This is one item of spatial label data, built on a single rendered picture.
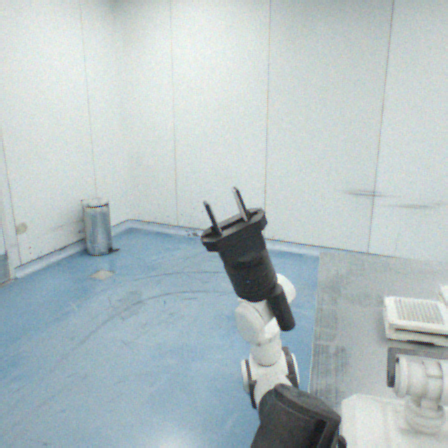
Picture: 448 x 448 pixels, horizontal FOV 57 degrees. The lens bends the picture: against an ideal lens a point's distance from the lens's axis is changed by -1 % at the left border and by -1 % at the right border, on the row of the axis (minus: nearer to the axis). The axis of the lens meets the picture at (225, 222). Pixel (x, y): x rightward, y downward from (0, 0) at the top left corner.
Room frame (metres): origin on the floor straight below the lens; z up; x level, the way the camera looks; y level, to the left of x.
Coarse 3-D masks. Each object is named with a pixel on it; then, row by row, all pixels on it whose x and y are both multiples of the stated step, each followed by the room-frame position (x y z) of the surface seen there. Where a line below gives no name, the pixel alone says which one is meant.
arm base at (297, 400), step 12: (276, 384) 0.63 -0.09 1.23; (276, 396) 0.60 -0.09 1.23; (288, 396) 0.59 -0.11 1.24; (300, 396) 0.60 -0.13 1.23; (312, 396) 0.64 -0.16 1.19; (288, 408) 0.58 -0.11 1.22; (300, 408) 0.57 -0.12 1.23; (312, 408) 0.57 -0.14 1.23; (324, 408) 0.59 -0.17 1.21; (324, 420) 0.57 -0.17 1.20; (336, 420) 0.57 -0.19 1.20; (324, 432) 0.56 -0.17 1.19; (312, 444) 0.57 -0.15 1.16; (324, 444) 0.56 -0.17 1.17
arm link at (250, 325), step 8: (240, 304) 0.74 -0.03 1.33; (248, 304) 0.73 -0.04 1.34; (240, 312) 0.72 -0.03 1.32; (248, 312) 0.71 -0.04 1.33; (256, 312) 0.72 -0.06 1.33; (240, 320) 0.74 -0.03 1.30; (248, 320) 0.71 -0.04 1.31; (256, 320) 0.71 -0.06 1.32; (272, 320) 0.81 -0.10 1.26; (240, 328) 0.76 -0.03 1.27; (248, 328) 0.73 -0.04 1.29; (256, 328) 0.71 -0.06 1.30; (264, 328) 0.79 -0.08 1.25; (272, 328) 0.79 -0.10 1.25; (248, 336) 0.75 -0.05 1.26; (256, 336) 0.72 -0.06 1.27; (264, 336) 0.74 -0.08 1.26; (272, 336) 0.77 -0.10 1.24; (256, 344) 0.74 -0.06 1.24; (264, 344) 0.75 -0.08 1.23
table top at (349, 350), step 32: (320, 256) 2.30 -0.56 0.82; (352, 256) 2.29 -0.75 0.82; (320, 288) 1.87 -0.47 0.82; (352, 288) 1.87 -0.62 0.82; (384, 288) 1.87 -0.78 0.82; (416, 288) 1.87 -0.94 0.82; (320, 320) 1.57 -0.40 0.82; (352, 320) 1.56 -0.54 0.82; (320, 352) 1.33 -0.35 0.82; (352, 352) 1.33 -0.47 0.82; (384, 352) 1.33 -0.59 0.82; (320, 384) 1.15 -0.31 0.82; (352, 384) 1.15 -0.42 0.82; (384, 384) 1.15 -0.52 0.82
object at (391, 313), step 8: (384, 296) 1.64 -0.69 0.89; (392, 296) 1.64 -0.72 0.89; (384, 304) 1.59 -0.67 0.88; (392, 304) 1.57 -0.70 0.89; (440, 304) 1.57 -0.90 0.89; (392, 312) 1.50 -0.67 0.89; (400, 312) 1.50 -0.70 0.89; (440, 312) 1.50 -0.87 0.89; (392, 320) 1.44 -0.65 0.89; (400, 320) 1.44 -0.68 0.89; (416, 320) 1.43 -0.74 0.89; (400, 328) 1.41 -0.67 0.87; (408, 328) 1.40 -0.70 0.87; (416, 328) 1.39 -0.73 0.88; (424, 328) 1.39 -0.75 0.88; (432, 328) 1.38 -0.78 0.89; (440, 328) 1.38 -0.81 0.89
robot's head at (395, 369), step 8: (392, 352) 0.58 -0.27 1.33; (400, 352) 0.58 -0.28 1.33; (408, 352) 0.58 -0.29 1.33; (416, 352) 0.57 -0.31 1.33; (424, 352) 0.57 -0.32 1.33; (432, 352) 0.57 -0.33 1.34; (392, 360) 0.57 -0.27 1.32; (400, 360) 0.57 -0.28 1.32; (392, 368) 0.57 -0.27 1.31; (400, 368) 0.56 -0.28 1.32; (392, 376) 0.56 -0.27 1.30; (400, 376) 0.55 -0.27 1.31; (392, 384) 0.56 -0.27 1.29; (400, 384) 0.54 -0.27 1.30; (400, 392) 0.54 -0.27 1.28
